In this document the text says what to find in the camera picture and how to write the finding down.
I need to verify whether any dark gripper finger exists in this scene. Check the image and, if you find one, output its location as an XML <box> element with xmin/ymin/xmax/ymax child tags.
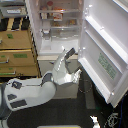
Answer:
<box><xmin>65</xmin><ymin>48</ymin><xmax>75</xmax><ymax>59</ymax></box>

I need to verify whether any white fridge door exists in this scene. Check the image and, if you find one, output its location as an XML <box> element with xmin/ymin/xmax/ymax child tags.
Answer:
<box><xmin>78</xmin><ymin>0</ymin><xmax>128</xmax><ymax>107</ymax></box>

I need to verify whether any wooden drawer cabinet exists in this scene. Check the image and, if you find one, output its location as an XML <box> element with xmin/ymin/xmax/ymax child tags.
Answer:
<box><xmin>0</xmin><ymin>17</ymin><xmax>40</xmax><ymax>77</ymax></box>

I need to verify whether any white refrigerator body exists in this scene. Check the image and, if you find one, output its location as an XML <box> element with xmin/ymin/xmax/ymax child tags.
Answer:
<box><xmin>25</xmin><ymin>0</ymin><xmax>84</xmax><ymax>100</ymax></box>

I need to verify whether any grey box on cabinet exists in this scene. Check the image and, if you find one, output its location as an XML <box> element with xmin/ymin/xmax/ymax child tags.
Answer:
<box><xmin>0</xmin><ymin>6</ymin><xmax>27</xmax><ymax>18</ymax></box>

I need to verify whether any green door label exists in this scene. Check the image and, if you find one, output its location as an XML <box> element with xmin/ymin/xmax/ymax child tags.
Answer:
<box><xmin>98</xmin><ymin>54</ymin><xmax>116</xmax><ymax>79</ymax></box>

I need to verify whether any red food package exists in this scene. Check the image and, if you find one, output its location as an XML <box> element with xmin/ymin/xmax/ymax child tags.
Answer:
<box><xmin>53</xmin><ymin>13</ymin><xmax>63</xmax><ymax>21</ymax></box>

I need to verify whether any coiled grey cable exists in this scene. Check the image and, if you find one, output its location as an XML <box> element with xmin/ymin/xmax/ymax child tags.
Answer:
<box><xmin>79</xmin><ymin>77</ymin><xmax>94</xmax><ymax>94</ymax></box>

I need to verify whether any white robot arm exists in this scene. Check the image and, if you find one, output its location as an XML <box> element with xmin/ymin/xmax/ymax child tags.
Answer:
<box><xmin>0</xmin><ymin>48</ymin><xmax>81</xmax><ymax>128</ymax></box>

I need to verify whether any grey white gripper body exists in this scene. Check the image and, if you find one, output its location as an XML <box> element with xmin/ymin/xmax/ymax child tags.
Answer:
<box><xmin>52</xmin><ymin>50</ymin><xmax>81</xmax><ymax>81</ymax></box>

